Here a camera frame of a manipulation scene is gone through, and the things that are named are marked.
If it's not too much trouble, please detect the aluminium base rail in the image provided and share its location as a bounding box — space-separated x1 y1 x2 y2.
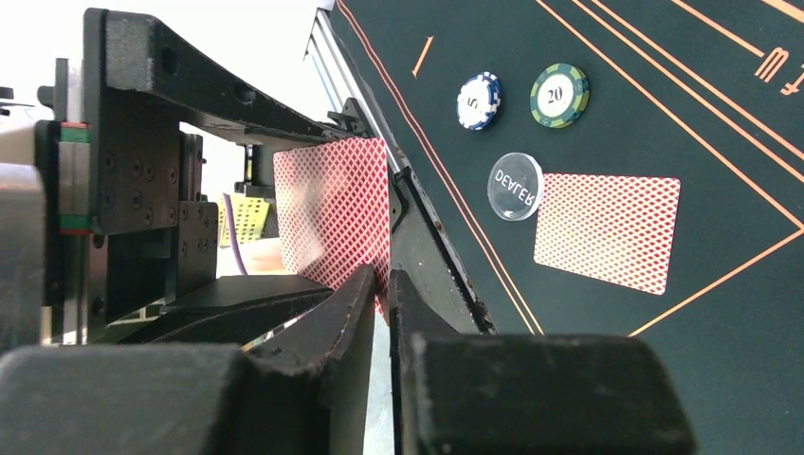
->
306 4 497 334

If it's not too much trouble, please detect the red-backed card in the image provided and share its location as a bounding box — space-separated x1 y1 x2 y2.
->
534 173 681 296
273 137 392 313

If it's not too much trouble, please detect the clear dealer button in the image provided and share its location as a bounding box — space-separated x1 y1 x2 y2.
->
487 153 544 222

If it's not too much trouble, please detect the green poker table mat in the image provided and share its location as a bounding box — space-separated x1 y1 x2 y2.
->
331 1 803 454

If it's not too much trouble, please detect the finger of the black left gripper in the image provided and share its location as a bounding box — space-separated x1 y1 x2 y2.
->
120 275 333 344

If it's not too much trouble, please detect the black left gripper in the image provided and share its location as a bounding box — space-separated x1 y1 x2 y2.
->
32 8 345 339

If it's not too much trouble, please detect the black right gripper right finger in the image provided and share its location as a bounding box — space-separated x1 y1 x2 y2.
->
388 270 696 454

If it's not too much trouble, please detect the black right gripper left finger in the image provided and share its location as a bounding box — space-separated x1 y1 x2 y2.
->
1 264 376 454

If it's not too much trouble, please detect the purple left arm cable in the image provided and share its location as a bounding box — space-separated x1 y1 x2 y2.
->
222 192 250 276

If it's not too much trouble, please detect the white-blue poker chip stack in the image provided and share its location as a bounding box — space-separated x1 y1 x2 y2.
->
456 71 502 131

